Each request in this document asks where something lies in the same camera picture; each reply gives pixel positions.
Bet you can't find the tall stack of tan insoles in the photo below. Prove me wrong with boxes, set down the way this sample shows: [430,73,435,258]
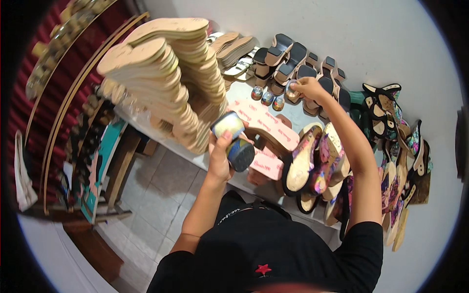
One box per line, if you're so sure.
[96,17,230,155]

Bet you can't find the white strappy sandals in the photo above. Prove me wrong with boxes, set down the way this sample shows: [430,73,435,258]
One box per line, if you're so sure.
[223,47,261,82]

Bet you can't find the small pink printed wedge sole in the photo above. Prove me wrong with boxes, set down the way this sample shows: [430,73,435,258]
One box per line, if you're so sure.
[246,146,285,187]

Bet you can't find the small stack of tan insoles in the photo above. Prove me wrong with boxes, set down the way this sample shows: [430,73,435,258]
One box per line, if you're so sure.
[211,31,259,71]

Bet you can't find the person's left hand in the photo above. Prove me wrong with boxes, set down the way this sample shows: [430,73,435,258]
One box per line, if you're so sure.
[207,130,255,183]

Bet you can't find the blue heel block black base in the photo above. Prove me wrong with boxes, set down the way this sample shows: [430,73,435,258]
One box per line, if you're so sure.
[226,138,256,173]

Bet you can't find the gold-framed shoe rack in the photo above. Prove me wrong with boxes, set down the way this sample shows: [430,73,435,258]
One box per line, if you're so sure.
[25,0,151,217]

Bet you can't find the heap of floral platform sandals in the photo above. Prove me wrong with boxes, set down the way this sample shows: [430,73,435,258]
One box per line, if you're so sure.
[281,122,353,228]

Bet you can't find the red curtain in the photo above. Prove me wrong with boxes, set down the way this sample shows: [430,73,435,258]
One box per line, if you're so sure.
[7,0,141,207]

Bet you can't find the person's right hand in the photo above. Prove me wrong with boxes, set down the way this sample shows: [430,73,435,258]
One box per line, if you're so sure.
[289,77,331,108]

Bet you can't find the pile of floral black-edged sandals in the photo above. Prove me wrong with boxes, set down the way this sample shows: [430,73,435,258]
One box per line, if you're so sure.
[361,83,434,252]

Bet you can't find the brown wooden step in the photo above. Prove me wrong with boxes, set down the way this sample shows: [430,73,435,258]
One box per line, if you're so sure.
[62,219,125,284]

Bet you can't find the small cardboard box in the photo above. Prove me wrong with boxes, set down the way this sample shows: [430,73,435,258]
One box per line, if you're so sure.
[142,138,160,157]

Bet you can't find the large pink printed wedge sole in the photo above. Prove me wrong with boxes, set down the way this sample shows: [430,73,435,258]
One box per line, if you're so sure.
[227,99,301,157]

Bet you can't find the group of black-topped wedge soles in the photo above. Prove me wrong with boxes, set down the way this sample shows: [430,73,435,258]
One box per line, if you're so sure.
[252,33,353,121]

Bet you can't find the person's body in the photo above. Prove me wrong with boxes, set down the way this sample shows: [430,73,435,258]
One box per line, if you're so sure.
[147,175,384,293]

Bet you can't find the teal and pink board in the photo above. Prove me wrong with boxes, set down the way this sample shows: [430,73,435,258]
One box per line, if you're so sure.
[78,117,129,225]

